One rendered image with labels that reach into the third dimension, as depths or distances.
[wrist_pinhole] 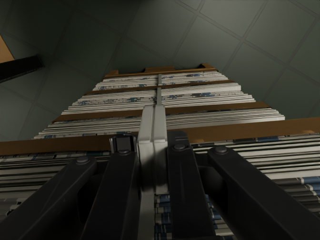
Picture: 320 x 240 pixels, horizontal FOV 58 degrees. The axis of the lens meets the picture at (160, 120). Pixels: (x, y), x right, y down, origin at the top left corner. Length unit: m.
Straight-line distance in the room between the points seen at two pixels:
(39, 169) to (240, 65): 1.00
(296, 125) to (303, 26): 0.95
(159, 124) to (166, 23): 0.97
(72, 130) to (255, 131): 0.28
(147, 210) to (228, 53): 1.02
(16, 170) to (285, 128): 0.24
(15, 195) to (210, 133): 0.17
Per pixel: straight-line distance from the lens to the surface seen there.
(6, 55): 1.27
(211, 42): 1.14
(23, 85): 1.26
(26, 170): 0.26
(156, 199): 0.19
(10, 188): 0.23
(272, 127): 0.30
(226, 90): 0.67
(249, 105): 0.53
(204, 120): 0.45
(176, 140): 0.16
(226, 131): 0.29
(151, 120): 0.17
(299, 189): 0.21
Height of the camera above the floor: 1.12
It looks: 72 degrees down
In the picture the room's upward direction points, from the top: 179 degrees clockwise
